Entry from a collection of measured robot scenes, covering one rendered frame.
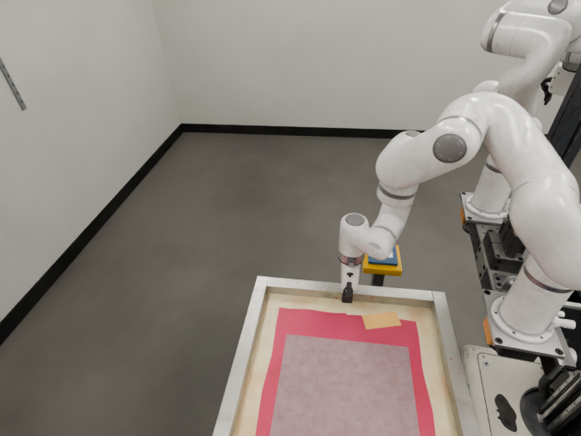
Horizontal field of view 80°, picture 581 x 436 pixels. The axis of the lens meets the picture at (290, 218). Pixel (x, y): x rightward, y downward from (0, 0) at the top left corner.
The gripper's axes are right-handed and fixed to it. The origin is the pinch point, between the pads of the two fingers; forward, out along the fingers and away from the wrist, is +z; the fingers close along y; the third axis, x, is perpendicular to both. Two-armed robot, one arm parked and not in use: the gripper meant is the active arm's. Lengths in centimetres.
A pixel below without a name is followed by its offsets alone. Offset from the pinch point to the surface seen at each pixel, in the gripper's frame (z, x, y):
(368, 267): 2.8, -7.3, 13.0
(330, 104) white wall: 60, 18, 309
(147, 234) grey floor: 98, 156, 121
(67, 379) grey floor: 98, 145, 2
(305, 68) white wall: 22, 46, 309
